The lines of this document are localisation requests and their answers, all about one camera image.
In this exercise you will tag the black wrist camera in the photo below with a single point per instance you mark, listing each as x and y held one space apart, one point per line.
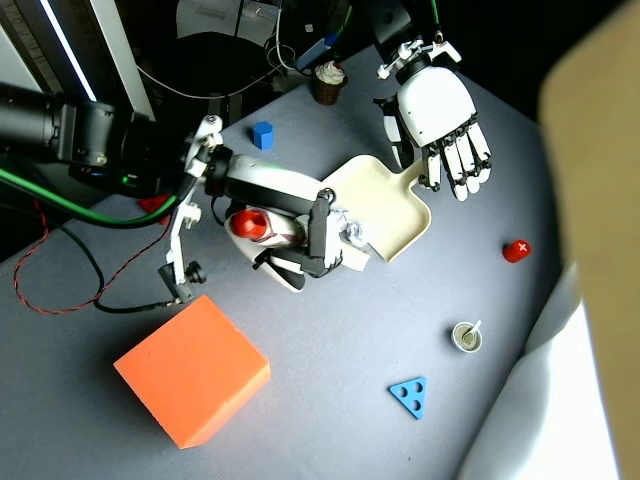
182 287

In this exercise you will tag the cream plastic dustpan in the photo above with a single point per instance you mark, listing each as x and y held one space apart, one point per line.
385 210

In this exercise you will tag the small red block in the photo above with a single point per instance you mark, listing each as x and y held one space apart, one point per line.
151 203

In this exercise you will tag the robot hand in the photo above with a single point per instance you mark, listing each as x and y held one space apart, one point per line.
280 175
435 105

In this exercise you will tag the red cylinder block white cross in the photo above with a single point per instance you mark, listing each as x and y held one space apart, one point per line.
516 251

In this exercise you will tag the beige blurred panel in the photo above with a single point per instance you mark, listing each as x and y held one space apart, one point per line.
600 150

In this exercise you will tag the white frame post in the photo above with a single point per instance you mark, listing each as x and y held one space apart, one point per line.
122 55

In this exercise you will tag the cream brush grey bristles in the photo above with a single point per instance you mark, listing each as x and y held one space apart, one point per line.
247 225

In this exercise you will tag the brown toy cupcake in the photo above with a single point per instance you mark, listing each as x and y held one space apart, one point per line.
330 85

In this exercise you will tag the blue hexagonal block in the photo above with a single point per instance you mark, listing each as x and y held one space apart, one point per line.
263 136

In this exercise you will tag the small white spoon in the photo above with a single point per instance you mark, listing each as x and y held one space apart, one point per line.
475 329

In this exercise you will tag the white paper ball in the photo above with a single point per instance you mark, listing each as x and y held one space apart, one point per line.
342 215
351 234

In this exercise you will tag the white backdrop sheet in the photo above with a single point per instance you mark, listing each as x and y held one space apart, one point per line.
550 400

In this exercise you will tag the small white toy bowl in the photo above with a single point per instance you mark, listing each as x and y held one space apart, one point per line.
465 342

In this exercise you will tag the large orange foam block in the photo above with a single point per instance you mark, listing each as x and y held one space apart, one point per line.
195 370

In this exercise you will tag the blue triangle block with holes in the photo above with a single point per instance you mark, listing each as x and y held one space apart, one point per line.
411 397

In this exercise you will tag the grey table cloth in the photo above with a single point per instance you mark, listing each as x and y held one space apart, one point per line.
350 325

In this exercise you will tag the grey USB adapter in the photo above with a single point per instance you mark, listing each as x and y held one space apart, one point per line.
312 52

